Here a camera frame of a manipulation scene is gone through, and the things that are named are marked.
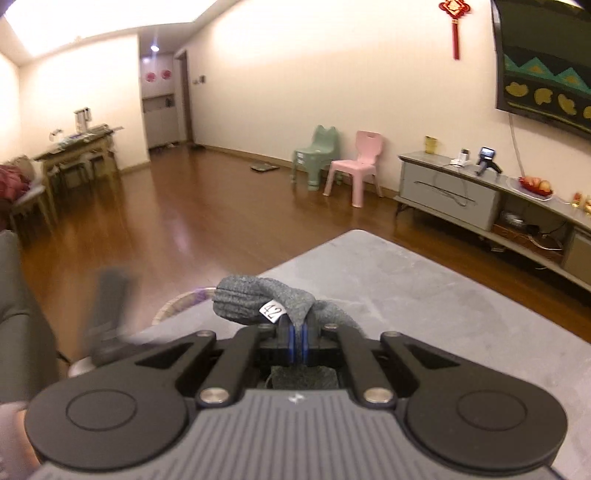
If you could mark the handheld camera gimbal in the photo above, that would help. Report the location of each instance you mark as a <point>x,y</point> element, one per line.
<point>487,159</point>

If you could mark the wicker basket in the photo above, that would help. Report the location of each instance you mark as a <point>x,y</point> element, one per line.
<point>173,305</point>

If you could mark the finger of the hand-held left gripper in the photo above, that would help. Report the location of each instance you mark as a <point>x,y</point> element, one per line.
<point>111,304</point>

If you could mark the grey knit garment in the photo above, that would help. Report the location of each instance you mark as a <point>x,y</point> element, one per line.
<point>249,300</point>

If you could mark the small golden ornament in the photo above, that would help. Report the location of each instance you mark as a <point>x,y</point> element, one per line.
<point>577,201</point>

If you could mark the round red wall decoration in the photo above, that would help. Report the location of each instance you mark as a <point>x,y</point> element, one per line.
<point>151,77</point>
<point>167,74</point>

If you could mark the person's left forearm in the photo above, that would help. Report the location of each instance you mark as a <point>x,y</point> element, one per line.
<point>18,452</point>

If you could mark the person's grey clothing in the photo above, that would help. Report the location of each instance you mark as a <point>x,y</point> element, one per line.
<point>23,318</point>

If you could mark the red knot wall ornament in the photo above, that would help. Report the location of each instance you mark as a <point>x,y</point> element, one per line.
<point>455,23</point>

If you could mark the brown door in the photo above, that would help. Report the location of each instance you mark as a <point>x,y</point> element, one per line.
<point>183,97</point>

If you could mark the white charging dock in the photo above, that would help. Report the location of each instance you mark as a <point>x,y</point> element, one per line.
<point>460,159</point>

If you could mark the pink plastic chair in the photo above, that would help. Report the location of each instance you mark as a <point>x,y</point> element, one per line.
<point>367,147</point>

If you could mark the long grey television cabinet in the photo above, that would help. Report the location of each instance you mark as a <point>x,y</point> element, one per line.
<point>448,189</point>

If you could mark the wooden dining chair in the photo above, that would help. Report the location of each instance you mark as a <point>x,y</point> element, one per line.
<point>32,203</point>

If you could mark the wooden dining table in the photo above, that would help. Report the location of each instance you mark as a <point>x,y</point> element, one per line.
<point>74,146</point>

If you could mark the white hall cabinet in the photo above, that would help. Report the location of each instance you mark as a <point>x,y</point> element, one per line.
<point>159,124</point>

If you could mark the wall-mounted television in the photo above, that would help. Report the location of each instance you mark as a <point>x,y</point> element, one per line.
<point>545,55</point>

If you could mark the white countertop appliance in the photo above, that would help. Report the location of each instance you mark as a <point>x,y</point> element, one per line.
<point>83,119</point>

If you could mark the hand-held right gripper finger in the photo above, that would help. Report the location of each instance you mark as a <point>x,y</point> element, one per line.
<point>290,346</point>
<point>301,346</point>

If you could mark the small floor scale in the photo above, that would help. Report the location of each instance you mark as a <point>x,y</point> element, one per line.
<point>264,167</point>

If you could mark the plate of fruit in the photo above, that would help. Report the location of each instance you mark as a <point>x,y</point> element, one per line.
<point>533,185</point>

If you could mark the green plastic chair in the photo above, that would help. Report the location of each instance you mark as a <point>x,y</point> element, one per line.
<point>318,143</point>

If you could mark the red patterned cushion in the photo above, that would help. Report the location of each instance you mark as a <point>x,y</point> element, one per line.
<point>11,184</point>

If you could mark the yellow cup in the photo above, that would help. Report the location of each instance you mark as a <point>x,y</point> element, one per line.
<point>431,145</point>

